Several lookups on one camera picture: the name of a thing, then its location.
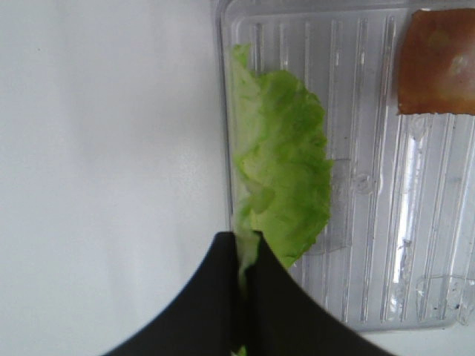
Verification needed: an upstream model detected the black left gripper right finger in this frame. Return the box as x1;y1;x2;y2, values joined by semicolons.
245;232;390;356

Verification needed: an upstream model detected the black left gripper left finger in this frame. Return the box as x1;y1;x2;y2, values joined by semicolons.
107;231;241;355

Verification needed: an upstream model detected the green lettuce leaf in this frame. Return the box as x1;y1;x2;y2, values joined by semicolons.
230;44;333;299

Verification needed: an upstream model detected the brown ham slice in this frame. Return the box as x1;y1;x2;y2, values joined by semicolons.
397;8;474;115

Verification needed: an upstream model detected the left clear plastic tray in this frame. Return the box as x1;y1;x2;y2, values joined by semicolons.
216;1;474;332

